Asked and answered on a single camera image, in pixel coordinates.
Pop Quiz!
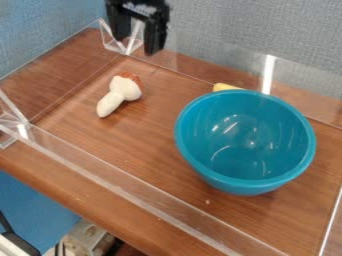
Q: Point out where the white power strip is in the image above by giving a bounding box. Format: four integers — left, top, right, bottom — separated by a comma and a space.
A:
54, 219, 115, 256

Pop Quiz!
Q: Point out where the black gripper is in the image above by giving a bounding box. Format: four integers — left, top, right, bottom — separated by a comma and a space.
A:
104, 0, 171, 56

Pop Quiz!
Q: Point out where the blue plastic bowl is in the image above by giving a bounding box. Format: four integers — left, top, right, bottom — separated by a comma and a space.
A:
174, 90, 317, 196

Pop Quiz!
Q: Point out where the brown white toy mushroom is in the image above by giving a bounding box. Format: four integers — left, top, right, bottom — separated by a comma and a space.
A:
96, 72, 143, 118

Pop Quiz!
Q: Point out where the clear acrylic back barrier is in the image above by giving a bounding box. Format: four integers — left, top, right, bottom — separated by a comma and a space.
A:
128, 33, 342, 129

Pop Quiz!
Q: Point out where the yellow object behind bowl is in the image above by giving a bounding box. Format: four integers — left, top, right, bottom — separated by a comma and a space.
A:
213, 83, 243, 92

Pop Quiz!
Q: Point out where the clear acrylic front barrier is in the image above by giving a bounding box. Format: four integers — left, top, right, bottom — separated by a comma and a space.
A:
0, 91, 287, 256

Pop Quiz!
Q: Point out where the clear acrylic barrier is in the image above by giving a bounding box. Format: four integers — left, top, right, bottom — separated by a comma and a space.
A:
128, 33, 342, 129
0, 91, 287, 256

